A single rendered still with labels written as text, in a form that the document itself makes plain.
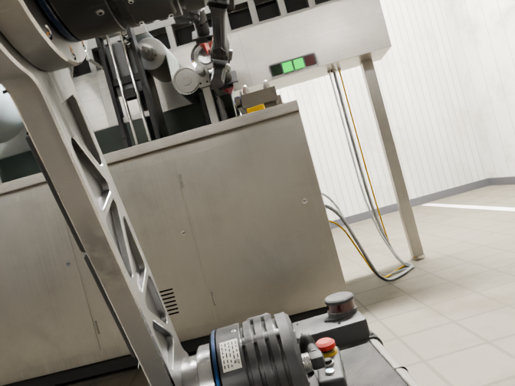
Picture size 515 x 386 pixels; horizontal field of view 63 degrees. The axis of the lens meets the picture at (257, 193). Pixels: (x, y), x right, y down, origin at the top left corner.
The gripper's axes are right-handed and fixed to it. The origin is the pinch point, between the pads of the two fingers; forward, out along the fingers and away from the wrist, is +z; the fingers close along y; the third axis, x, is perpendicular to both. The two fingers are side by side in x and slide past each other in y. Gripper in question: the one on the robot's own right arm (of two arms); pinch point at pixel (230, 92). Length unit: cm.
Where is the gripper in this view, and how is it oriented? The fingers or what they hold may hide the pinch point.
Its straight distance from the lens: 199.0
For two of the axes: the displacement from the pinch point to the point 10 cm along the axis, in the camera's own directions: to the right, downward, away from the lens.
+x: -1.9, -8.5, 4.9
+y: 9.6, -2.6, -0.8
